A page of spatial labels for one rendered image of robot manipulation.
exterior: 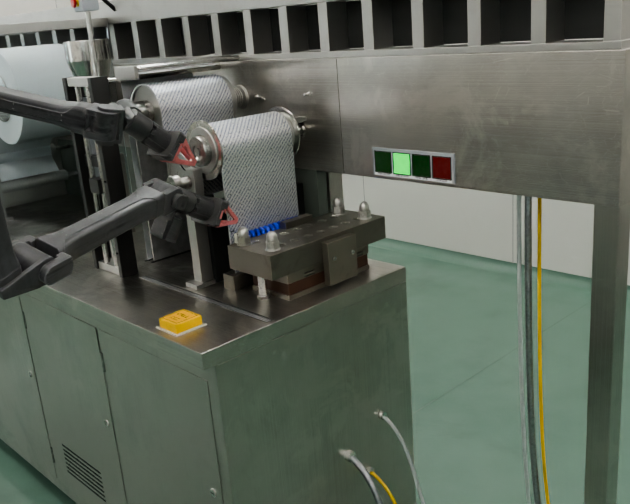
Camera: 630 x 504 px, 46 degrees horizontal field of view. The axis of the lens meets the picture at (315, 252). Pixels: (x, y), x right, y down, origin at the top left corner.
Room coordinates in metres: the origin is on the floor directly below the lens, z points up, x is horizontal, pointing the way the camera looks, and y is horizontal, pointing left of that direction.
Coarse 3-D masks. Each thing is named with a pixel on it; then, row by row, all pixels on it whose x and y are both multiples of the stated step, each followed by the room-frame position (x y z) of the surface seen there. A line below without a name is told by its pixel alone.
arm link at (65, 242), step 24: (144, 192) 1.59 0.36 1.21; (168, 192) 1.61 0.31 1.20; (96, 216) 1.47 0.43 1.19; (120, 216) 1.49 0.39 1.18; (144, 216) 1.56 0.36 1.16; (24, 240) 1.36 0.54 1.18; (48, 240) 1.36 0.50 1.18; (72, 240) 1.38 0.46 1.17; (96, 240) 1.44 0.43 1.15; (48, 264) 1.30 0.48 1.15; (72, 264) 1.34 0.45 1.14
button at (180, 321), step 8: (176, 312) 1.60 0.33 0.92; (184, 312) 1.59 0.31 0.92; (192, 312) 1.59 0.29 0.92; (160, 320) 1.57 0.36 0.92; (168, 320) 1.55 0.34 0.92; (176, 320) 1.55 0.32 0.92; (184, 320) 1.54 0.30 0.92; (192, 320) 1.55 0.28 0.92; (200, 320) 1.57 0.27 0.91; (168, 328) 1.55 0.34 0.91; (176, 328) 1.52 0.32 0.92; (184, 328) 1.54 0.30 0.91
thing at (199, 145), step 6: (192, 138) 1.84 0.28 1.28; (198, 138) 1.82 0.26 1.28; (204, 138) 1.83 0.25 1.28; (192, 144) 1.84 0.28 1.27; (198, 144) 1.82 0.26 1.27; (204, 144) 1.81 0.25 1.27; (192, 150) 1.84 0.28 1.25; (198, 150) 1.82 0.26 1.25; (204, 150) 1.81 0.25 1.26; (210, 150) 1.81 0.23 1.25; (198, 156) 1.83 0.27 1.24; (204, 156) 1.81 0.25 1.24; (210, 156) 1.81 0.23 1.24; (204, 162) 1.81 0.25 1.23
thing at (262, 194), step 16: (288, 160) 1.95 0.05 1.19; (224, 176) 1.80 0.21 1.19; (240, 176) 1.84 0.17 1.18; (256, 176) 1.87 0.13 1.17; (272, 176) 1.91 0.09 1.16; (288, 176) 1.94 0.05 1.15; (224, 192) 1.80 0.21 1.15; (240, 192) 1.83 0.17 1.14; (256, 192) 1.87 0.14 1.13; (272, 192) 1.90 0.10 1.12; (288, 192) 1.94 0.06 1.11; (240, 208) 1.83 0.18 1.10; (256, 208) 1.86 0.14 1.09; (272, 208) 1.90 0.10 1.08; (288, 208) 1.94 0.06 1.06; (240, 224) 1.83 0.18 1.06; (256, 224) 1.86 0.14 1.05
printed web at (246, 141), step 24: (168, 96) 2.01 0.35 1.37; (192, 96) 2.05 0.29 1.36; (216, 96) 2.10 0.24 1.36; (168, 120) 1.99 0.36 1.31; (192, 120) 2.04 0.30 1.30; (216, 120) 2.09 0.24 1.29; (240, 120) 1.90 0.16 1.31; (264, 120) 1.93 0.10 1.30; (240, 144) 1.84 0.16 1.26; (264, 144) 1.90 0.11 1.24; (288, 144) 1.95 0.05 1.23; (144, 168) 2.09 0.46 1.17; (216, 192) 1.98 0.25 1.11
